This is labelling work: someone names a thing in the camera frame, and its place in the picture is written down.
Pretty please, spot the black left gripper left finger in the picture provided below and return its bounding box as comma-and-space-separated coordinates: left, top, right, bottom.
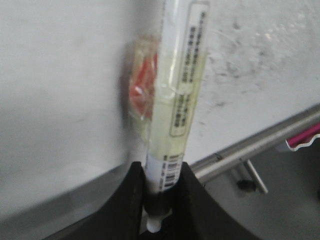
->
42, 161, 146, 240

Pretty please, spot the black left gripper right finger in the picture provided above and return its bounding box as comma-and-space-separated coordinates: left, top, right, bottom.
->
172, 161, 265, 240

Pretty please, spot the red round taped magnet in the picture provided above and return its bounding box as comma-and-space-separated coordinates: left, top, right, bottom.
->
128, 35, 159, 143

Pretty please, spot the white black whiteboard marker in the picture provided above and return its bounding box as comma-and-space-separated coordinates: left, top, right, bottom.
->
144, 0, 211, 233

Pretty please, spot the white whiteboard surface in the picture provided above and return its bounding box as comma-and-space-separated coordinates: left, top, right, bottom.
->
0, 0, 320, 203

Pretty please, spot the grey aluminium marker tray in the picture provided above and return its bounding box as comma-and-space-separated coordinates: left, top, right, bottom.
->
0, 104, 320, 240

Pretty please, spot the pink white object at edge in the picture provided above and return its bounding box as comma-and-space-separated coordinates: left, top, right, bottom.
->
274, 123, 320, 153

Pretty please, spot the metal bracket pin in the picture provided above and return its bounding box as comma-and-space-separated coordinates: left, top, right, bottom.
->
231, 159, 269, 195

